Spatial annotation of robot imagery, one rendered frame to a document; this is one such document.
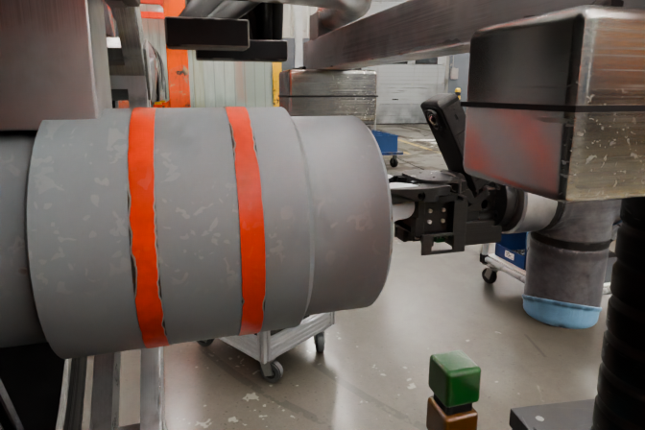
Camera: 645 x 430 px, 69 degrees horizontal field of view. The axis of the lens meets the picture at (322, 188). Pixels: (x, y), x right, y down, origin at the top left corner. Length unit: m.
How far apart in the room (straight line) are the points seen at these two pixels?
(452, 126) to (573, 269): 0.24
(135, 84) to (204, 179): 0.30
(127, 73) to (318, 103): 0.20
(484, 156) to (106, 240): 0.17
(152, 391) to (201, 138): 0.31
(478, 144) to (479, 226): 0.40
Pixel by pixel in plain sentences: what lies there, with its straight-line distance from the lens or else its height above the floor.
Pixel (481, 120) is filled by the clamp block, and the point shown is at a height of 0.92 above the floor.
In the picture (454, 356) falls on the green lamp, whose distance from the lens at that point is 0.53.
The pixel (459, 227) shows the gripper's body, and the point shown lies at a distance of 0.53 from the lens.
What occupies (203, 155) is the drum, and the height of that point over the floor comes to 0.90.
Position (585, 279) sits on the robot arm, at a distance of 0.65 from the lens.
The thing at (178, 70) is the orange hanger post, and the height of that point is 1.09.
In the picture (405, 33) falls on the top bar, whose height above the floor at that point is 0.96.
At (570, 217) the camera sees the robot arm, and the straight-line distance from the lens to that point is 0.61.
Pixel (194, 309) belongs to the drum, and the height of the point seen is 0.82.
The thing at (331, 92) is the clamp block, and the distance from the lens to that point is 0.45.
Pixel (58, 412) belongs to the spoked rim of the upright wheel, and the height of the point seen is 0.65.
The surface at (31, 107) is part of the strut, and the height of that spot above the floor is 0.92.
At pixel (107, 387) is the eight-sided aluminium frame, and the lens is 0.51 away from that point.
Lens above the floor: 0.93
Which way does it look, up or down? 12 degrees down
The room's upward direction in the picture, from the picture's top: straight up
